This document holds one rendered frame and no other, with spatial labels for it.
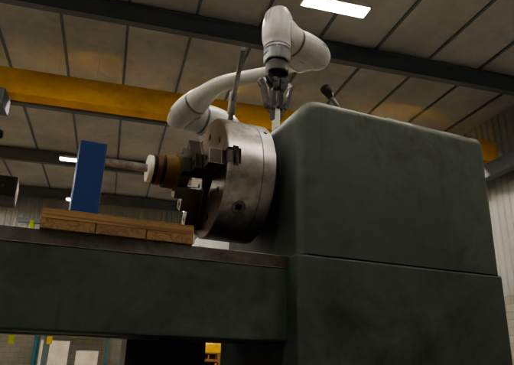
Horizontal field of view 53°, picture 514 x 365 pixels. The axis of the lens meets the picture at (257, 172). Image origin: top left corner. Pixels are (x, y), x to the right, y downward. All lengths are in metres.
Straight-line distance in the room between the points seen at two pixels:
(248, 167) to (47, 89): 11.45
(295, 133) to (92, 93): 11.33
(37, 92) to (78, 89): 0.85
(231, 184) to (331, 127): 0.29
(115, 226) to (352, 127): 0.62
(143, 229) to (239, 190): 0.26
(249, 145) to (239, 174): 0.08
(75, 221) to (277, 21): 0.99
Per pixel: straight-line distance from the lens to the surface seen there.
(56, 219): 1.07
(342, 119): 1.32
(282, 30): 1.74
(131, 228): 1.08
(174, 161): 1.29
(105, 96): 12.46
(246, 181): 1.21
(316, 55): 1.84
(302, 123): 1.26
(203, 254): 1.12
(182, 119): 2.08
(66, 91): 12.52
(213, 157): 1.22
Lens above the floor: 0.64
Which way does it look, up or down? 20 degrees up
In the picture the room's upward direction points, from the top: 2 degrees clockwise
